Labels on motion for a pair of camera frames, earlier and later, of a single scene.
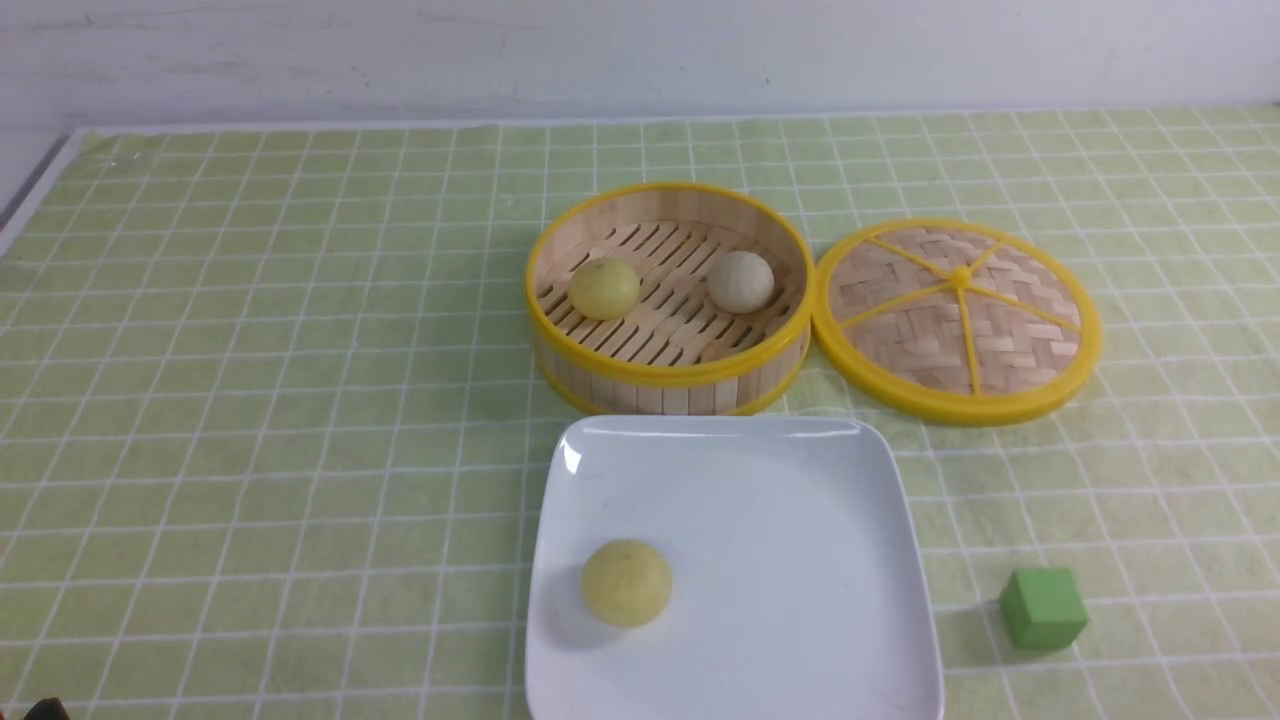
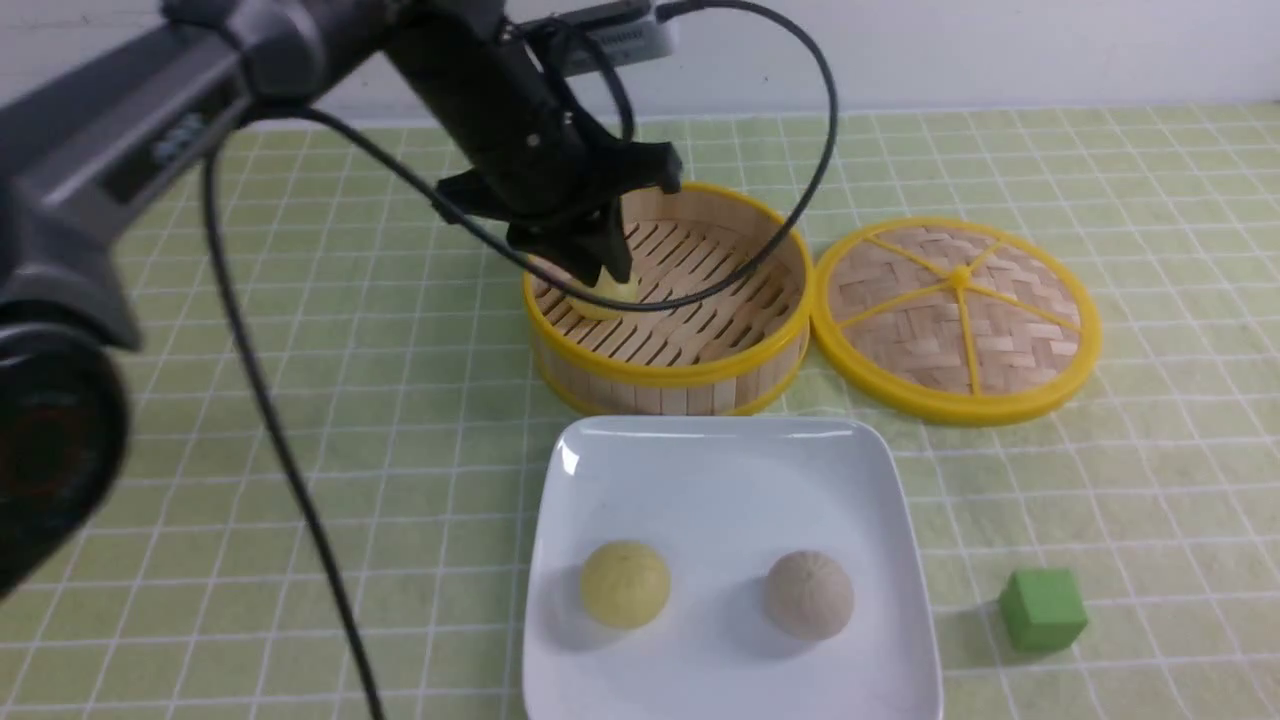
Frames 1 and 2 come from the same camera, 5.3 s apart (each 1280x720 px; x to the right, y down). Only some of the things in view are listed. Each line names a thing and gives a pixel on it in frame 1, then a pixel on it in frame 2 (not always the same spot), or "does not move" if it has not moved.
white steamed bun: x=740 y=282 to x=808 y=595
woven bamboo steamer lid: x=954 y=322 does not move
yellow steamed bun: x=603 y=289 does not move
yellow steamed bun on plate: x=626 y=583 does not move
